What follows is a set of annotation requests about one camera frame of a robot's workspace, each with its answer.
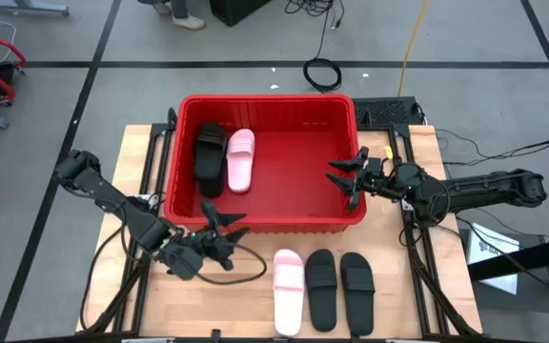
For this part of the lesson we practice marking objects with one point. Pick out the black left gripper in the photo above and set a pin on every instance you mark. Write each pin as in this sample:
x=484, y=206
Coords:
x=184, y=259

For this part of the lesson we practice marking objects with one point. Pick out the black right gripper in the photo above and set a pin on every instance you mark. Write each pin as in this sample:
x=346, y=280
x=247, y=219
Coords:
x=379, y=181

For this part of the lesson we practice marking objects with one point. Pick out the pink slide sandal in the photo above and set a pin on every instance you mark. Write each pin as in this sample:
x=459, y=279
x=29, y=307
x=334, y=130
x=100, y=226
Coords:
x=240, y=167
x=288, y=305

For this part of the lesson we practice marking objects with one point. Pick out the black slide sandal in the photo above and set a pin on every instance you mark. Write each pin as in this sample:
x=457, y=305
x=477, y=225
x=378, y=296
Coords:
x=358, y=309
x=321, y=305
x=210, y=157

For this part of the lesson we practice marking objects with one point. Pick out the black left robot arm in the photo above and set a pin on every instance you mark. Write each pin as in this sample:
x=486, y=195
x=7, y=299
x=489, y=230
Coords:
x=107, y=193

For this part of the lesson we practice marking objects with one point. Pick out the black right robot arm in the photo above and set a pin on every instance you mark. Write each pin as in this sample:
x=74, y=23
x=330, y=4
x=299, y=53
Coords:
x=484, y=188

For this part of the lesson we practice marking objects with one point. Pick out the red plastic bin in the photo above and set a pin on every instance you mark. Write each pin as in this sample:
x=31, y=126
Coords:
x=293, y=181

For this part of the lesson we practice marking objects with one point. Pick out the yellow tag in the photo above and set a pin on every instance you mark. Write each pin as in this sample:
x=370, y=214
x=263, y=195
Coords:
x=388, y=151

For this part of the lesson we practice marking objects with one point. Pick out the black perforated box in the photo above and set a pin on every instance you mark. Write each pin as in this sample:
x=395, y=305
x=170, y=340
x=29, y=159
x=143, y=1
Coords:
x=384, y=112

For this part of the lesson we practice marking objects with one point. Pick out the white printed paper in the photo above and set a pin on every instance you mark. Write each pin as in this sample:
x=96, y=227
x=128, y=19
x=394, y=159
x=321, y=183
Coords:
x=501, y=285

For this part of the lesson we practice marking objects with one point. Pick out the black beam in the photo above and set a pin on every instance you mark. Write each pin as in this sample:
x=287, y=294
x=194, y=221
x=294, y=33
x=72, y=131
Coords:
x=532, y=255

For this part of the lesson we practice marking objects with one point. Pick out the person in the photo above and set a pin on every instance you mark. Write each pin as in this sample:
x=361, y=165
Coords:
x=186, y=22

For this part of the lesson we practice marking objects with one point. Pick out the dark grey side table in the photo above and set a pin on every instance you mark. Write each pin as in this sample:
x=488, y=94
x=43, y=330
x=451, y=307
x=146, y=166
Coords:
x=536, y=295

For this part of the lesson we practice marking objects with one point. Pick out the grey metal foot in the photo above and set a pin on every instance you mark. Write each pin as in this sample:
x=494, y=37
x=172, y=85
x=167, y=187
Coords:
x=26, y=6

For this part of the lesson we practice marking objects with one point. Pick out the black aluminium rig frame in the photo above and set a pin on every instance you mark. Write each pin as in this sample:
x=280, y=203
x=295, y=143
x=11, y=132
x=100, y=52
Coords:
x=400, y=129
x=159, y=128

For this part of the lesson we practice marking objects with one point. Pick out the black clamp bracket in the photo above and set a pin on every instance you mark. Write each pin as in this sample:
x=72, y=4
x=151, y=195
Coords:
x=215, y=336

